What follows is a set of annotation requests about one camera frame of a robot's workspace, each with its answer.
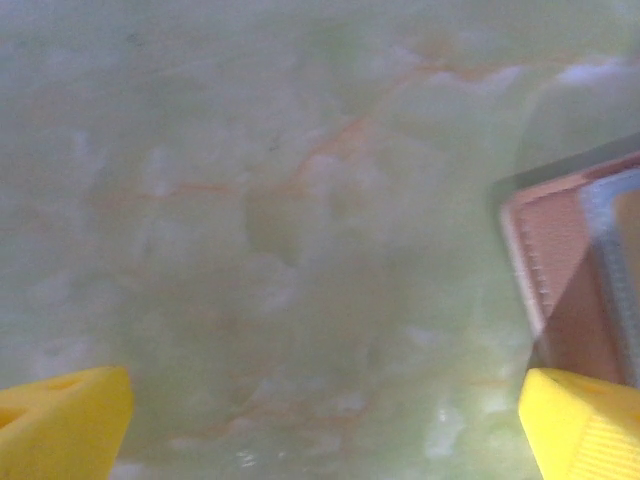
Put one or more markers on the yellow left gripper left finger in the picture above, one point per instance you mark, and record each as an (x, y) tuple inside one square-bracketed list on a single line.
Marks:
[(60, 430)]

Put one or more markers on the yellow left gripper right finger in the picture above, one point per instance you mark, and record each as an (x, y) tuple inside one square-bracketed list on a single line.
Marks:
[(590, 435)]

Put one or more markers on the pink leather card holder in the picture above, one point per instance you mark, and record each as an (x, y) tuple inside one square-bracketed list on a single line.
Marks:
[(550, 240)]

